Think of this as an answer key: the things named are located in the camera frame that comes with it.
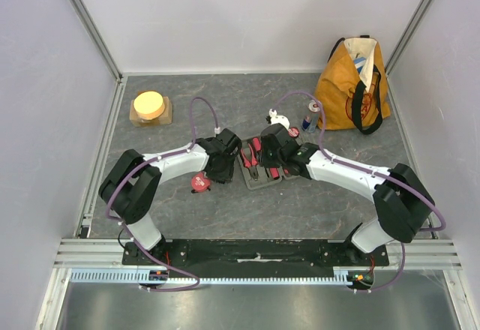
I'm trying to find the yellow tote bag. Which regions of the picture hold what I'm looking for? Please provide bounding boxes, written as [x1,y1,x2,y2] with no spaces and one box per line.
[314,35,391,135]

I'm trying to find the electrical tape roll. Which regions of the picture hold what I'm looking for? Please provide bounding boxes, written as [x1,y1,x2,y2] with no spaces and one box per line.
[288,127,299,138]

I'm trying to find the energy drink can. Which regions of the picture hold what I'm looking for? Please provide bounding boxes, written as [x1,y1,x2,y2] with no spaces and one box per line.
[301,100,321,133]

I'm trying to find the pink tape measure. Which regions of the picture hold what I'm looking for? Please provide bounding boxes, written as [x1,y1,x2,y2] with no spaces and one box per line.
[190,172,212,194]

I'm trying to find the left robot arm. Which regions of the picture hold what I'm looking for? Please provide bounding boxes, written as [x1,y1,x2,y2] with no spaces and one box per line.
[98,128,242,265]

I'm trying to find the grey plastic tool case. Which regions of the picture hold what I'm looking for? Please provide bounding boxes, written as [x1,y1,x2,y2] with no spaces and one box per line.
[237,136,296,191]

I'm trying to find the pink handled pliers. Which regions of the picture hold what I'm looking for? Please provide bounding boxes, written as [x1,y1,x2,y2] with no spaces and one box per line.
[241,143,259,181]

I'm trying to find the grey cable duct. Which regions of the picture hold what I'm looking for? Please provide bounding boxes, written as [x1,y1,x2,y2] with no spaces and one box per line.
[70,268,353,286]

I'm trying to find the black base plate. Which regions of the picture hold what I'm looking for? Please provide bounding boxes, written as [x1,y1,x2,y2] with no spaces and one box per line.
[122,239,389,268]

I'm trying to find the yellow round sponge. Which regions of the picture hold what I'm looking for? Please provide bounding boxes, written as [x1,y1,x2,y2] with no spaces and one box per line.
[133,91,165,121]

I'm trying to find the pink handled screwdriver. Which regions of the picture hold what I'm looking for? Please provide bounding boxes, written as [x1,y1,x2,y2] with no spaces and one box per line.
[265,168,281,180]
[252,137,262,160]

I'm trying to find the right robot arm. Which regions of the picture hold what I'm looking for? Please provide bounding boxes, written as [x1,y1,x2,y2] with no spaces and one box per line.
[260,124,434,266]

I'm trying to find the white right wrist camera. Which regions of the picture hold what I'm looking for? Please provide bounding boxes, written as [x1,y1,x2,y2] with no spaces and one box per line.
[265,109,290,130]

